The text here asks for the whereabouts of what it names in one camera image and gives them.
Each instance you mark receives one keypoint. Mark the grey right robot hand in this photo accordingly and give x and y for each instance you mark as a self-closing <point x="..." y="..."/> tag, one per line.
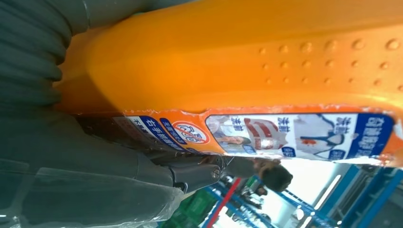
<point x="78" y="176"/>

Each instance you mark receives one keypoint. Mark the clear plastic hand wrap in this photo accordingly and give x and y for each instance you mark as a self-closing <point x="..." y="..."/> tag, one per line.
<point x="94" y="204"/>

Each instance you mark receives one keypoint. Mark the green plastic crate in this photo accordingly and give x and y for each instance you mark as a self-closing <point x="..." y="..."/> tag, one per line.
<point x="192" y="210"/>

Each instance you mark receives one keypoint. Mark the red barrier bar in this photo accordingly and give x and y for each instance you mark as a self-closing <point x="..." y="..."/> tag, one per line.
<point x="225" y="201"/>

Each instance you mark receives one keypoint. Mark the person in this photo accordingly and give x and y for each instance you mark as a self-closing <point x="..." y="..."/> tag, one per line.
<point x="277" y="179"/>

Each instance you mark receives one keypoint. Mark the blue steel shelf rack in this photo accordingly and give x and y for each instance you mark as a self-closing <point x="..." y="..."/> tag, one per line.
<point x="346" y="185"/>

